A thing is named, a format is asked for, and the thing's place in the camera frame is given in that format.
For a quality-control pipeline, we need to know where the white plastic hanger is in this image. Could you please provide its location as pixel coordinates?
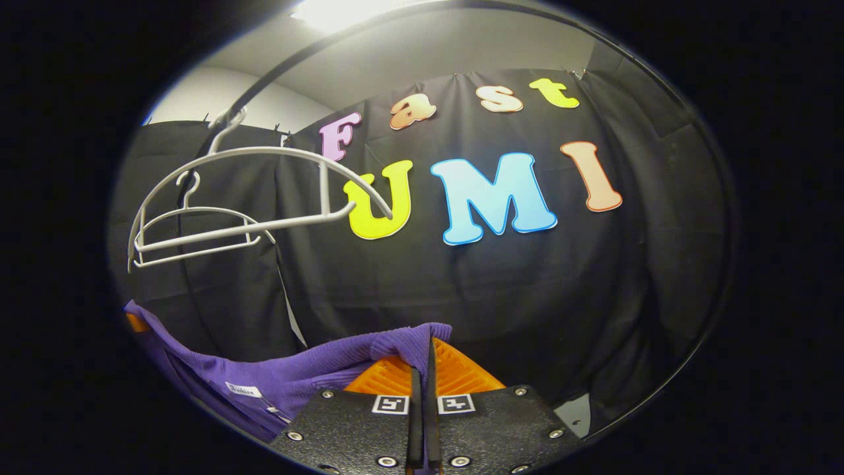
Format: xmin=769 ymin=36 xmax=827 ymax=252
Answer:
xmin=134 ymin=170 xmax=278 ymax=268
xmin=127 ymin=108 xmax=394 ymax=272

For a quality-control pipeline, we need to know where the purple ribbed jacket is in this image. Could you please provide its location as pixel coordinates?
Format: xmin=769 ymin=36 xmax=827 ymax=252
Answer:
xmin=124 ymin=300 xmax=454 ymax=443

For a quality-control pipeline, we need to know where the large ceiling light panel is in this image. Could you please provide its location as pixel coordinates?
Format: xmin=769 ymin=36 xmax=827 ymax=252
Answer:
xmin=290 ymin=0 xmax=423 ymax=34

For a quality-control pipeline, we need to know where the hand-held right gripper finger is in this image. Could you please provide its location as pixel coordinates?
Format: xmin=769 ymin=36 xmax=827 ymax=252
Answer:
xmin=425 ymin=338 xmax=581 ymax=475
xmin=269 ymin=356 xmax=423 ymax=475

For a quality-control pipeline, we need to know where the black metal clothes rack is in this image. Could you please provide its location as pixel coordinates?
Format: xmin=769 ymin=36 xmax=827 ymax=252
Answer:
xmin=208 ymin=0 xmax=739 ymax=436

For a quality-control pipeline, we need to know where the black backdrop cloth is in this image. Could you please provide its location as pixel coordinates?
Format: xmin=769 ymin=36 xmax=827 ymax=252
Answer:
xmin=112 ymin=66 xmax=733 ymax=436

